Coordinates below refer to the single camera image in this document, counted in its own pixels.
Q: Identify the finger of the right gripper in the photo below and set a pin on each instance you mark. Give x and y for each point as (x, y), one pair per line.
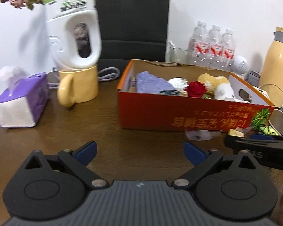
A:
(239, 143)
(263, 137)

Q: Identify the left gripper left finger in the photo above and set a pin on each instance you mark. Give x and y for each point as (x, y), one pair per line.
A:
(48, 187)

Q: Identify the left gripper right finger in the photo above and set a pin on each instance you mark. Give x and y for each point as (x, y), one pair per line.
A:
(230, 187)

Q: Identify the yellow rectangular block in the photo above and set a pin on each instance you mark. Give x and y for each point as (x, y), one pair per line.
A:
(235, 133)

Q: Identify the red fabric rose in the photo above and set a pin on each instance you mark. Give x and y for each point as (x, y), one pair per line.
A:
(195, 89)

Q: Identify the purple knitted cloth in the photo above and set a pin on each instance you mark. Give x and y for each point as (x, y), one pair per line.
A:
(151, 84)

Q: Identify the blue yellow patterned pouch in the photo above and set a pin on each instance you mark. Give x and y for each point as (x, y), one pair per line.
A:
(173, 92)

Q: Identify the red cardboard box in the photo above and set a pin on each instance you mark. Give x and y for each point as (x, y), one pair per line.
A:
(154, 112)

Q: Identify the yellow white plush toy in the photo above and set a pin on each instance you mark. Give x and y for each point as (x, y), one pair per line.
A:
(217, 86)

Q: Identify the yellow thermos jug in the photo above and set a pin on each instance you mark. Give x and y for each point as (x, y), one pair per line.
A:
(272, 73)

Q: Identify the white robot speaker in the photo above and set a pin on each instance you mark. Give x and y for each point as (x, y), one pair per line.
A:
(239, 66)

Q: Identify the purple tissue box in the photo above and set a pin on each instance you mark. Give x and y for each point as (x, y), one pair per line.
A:
(24, 99)

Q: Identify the middle water bottle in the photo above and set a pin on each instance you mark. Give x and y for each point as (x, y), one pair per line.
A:
(215, 47)

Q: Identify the water bottle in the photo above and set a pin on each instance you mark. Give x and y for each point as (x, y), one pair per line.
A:
(215, 47)
(229, 46)
(198, 45)

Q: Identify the right water bottle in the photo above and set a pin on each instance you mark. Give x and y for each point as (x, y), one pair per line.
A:
(229, 46)

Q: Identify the yellow ceramic mug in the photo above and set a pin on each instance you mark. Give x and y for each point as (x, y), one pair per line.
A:
(77, 86)

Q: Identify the left water bottle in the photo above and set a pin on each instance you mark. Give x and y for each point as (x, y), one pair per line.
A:
(198, 45)

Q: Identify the glass cup with spoon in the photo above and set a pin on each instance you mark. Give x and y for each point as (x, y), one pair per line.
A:
(175, 54)

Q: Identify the black paper bag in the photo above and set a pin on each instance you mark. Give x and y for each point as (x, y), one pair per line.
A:
(132, 29)

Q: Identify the white detergent jug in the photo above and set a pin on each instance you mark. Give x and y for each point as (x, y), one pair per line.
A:
(62, 16)

